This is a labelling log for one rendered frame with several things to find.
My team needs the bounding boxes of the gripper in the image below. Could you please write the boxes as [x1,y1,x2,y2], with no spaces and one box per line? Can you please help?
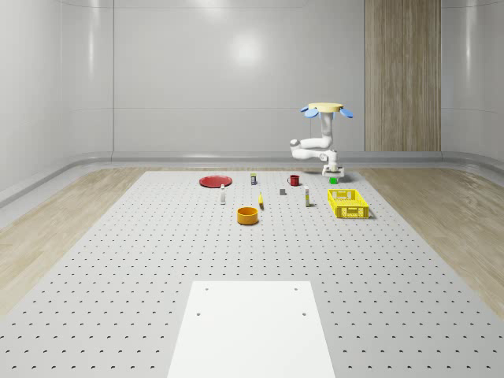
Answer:
[321,162,347,179]

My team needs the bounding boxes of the yellow basket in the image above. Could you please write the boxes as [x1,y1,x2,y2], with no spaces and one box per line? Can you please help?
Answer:
[327,188,372,220]

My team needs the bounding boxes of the drone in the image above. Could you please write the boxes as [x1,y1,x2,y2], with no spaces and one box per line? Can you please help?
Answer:
[300,102,354,120]

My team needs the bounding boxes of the yellow bowl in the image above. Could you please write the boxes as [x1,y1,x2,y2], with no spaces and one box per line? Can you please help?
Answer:
[235,206,260,227]

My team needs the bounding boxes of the red plate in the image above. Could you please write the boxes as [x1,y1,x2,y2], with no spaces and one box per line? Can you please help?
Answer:
[198,174,235,190]

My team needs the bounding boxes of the white board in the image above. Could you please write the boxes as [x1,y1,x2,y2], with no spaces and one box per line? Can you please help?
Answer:
[166,280,337,378]

